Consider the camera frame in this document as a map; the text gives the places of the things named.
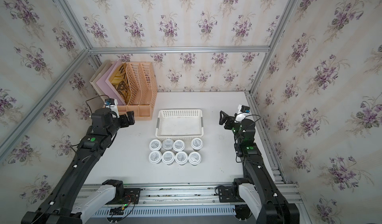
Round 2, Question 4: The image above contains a yogurt cup row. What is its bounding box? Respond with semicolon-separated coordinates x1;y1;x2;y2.
149;139;162;151
175;151;189;166
149;150;162;164
162;139;174;151
188;151;202;166
173;139;186;152
191;137;204;151
162;151;175;165

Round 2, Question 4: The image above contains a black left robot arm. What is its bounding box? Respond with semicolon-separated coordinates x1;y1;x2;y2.
21;108;135;224

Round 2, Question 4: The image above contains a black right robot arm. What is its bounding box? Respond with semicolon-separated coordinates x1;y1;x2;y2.
219;109;300;224

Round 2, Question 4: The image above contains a white plastic basket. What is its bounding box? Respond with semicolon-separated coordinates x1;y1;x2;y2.
155;109;204;140

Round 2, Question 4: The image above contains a pink folder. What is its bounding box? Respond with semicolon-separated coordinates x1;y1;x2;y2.
92;60;126;105

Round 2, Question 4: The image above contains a peach plastic file organizer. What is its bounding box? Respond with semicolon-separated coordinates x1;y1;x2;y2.
118;62;158;121

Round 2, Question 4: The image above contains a yellow black patterned book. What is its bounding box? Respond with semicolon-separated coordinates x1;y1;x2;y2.
107;63;131;105

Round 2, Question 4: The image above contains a beige folder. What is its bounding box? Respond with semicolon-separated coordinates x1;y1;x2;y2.
90;60;116;100

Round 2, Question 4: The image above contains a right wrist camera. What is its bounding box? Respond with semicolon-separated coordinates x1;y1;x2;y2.
235;105;250;123

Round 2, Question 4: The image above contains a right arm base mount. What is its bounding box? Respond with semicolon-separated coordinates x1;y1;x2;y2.
215;178;250;203

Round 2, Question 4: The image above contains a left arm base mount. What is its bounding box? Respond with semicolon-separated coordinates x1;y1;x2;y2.
102;179;141;205

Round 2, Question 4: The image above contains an aluminium rail frame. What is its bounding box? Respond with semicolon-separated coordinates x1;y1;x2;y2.
53;182;311;224

